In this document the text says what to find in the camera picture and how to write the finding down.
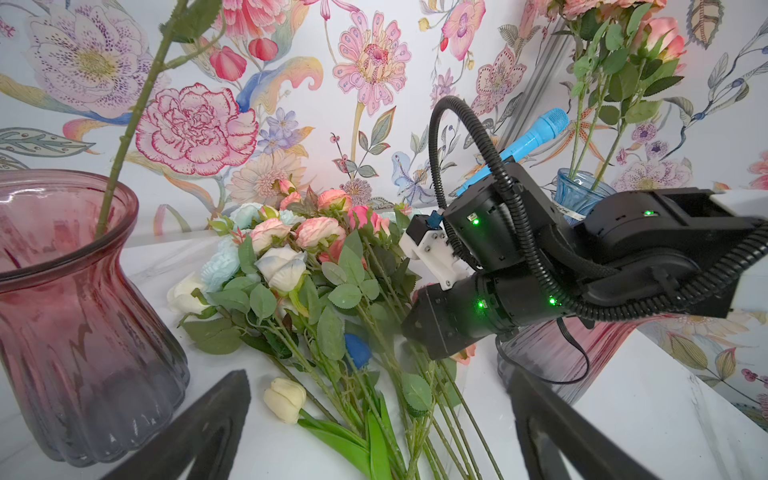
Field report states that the pink glass vase back left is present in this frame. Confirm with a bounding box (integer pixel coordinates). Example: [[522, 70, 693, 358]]
[[1, 169, 190, 467]]

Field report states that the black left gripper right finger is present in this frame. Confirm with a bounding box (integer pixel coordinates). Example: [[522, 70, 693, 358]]
[[508, 369, 655, 479]]

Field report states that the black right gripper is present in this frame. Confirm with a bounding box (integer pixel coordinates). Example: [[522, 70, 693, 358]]
[[402, 273, 522, 360]]

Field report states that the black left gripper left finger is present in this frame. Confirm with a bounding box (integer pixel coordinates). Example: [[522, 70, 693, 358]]
[[105, 370, 251, 479]]

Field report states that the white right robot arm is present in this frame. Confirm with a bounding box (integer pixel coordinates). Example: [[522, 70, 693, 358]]
[[400, 96, 767, 360]]

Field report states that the artificial flower bunch on table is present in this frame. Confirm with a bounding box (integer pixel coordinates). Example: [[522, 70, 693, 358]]
[[167, 179, 481, 479]]

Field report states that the purple glass vase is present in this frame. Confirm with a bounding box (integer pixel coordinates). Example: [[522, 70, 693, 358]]
[[553, 168, 616, 225]]

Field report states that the blue toy microphone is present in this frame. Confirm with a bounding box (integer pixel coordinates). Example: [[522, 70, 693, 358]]
[[452, 107, 571, 198]]

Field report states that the pink flower stem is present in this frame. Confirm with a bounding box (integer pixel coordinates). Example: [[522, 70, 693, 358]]
[[588, 17, 684, 191], [527, 0, 607, 181], [593, 1, 677, 125]]

